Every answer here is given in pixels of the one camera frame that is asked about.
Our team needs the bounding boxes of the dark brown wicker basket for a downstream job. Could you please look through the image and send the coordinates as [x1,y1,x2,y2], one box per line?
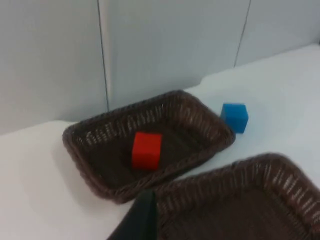
[62,89,237,205]
[153,152,320,240]

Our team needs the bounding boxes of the red cube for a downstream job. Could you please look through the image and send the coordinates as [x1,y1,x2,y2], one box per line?
[131,132,163,172]

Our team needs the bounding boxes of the blue cube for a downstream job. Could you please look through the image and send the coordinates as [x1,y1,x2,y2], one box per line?
[220,102,249,134]

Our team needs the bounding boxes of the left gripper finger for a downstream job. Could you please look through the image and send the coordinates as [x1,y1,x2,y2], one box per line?
[106,189,159,240]

